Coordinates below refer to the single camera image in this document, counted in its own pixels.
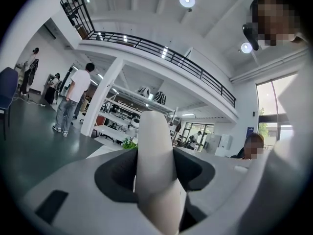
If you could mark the white round robot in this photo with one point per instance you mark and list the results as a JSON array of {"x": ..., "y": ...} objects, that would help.
[{"x": 134, "y": 124}]

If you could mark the black head-worn camera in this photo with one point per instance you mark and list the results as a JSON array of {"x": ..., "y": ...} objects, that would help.
[{"x": 250, "y": 37}]

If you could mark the person's head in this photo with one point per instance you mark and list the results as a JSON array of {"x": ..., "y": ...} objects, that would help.
[{"x": 276, "y": 18}]

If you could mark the white telephone handset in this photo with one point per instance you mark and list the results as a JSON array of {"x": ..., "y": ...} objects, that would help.
[{"x": 156, "y": 155}]

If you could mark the white flower potted plant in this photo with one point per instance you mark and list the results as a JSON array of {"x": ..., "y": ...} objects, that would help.
[{"x": 129, "y": 144}]

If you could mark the blue wall sign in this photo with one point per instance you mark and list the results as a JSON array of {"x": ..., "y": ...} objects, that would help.
[{"x": 250, "y": 132}]

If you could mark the white marble table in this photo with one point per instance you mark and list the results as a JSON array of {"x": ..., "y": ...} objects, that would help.
[{"x": 105, "y": 153}]

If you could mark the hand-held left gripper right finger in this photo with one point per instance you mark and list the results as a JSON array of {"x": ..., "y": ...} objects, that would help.
[{"x": 220, "y": 180}]

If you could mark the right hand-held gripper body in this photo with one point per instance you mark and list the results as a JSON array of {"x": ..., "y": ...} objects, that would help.
[{"x": 281, "y": 180}]

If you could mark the large glass window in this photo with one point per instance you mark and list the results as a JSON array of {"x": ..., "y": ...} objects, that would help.
[{"x": 265, "y": 97}]

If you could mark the white cabinet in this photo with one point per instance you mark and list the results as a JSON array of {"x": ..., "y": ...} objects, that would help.
[{"x": 220, "y": 143}]

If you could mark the round ceiling lamp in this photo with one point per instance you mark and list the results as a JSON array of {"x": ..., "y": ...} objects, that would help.
[
  {"x": 187, "y": 0},
  {"x": 246, "y": 48}
]

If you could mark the white shelving unit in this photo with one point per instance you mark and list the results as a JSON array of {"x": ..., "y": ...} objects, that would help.
[{"x": 122, "y": 92}]

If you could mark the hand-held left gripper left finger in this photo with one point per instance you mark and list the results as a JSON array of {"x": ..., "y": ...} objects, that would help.
[{"x": 73, "y": 185}]

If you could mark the black balcony railing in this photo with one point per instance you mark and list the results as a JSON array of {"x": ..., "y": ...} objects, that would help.
[{"x": 201, "y": 74}]

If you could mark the striped helmet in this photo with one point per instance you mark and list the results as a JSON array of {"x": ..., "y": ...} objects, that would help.
[
  {"x": 145, "y": 92},
  {"x": 160, "y": 97}
]

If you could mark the blue chair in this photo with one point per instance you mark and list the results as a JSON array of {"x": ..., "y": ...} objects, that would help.
[{"x": 7, "y": 89}]

